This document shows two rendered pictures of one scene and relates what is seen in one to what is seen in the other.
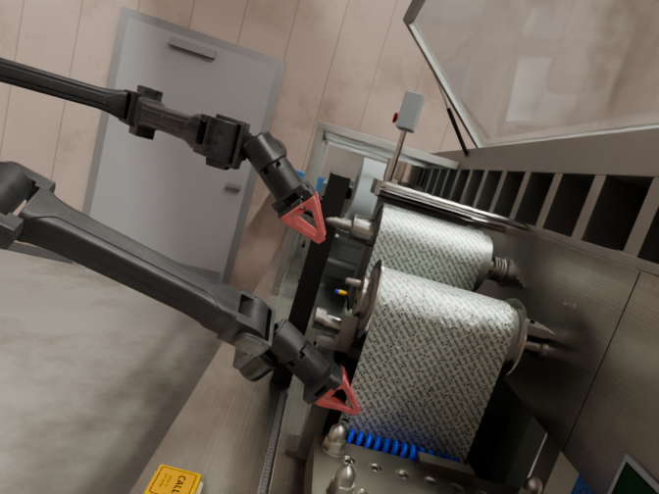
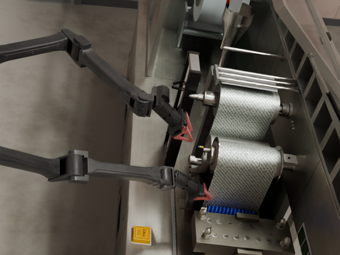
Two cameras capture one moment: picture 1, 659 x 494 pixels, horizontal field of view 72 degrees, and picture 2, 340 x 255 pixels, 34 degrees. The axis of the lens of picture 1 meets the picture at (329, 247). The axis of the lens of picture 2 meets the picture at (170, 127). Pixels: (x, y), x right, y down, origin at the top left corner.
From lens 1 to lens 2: 1.49 m
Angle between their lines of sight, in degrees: 30
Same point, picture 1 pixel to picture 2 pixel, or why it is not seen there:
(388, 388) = (224, 190)
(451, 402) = (251, 193)
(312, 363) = (191, 187)
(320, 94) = not seen: outside the picture
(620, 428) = (304, 213)
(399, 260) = (229, 119)
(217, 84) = not seen: outside the picture
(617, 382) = (307, 197)
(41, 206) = (91, 167)
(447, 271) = (255, 121)
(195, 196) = not seen: outside the picture
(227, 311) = (157, 180)
